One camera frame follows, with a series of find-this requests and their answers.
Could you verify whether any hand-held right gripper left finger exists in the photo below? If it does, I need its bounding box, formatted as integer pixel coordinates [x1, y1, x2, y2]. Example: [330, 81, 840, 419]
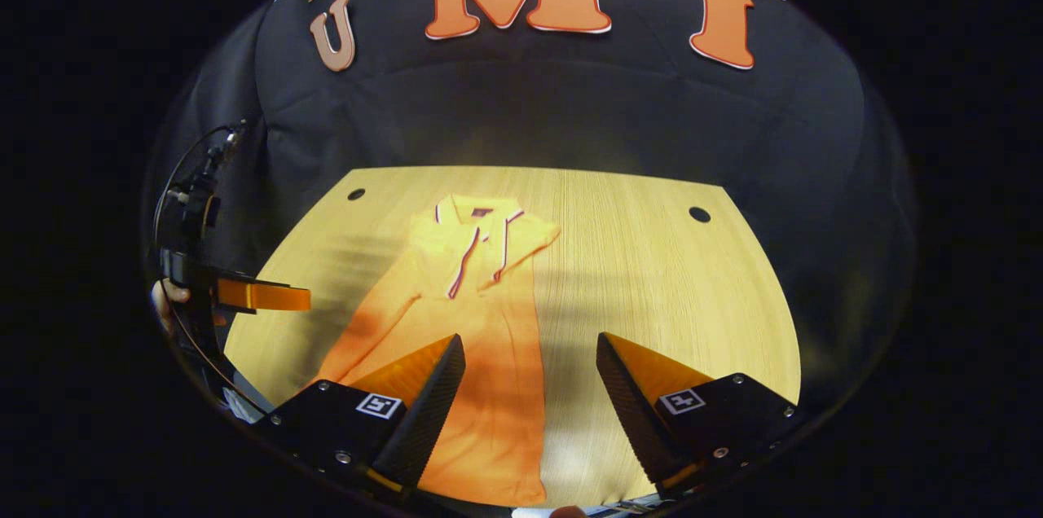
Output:
[253, 333, 467, 494]

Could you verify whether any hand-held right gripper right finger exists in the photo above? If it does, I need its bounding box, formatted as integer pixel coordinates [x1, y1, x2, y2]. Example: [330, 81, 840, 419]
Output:
[595, 331, 803, 494]

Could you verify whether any orange polo T-shirt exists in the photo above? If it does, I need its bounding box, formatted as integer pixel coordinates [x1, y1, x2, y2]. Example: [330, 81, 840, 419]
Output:
[316, 194, 561, 507]

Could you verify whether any black backdrop cloth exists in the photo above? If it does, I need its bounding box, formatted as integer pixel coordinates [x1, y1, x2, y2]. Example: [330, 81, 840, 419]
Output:
[143, 0, 918, 421]

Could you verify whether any thin black cable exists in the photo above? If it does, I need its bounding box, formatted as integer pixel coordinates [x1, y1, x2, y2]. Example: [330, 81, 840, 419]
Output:
[153, 121, 274, 417]

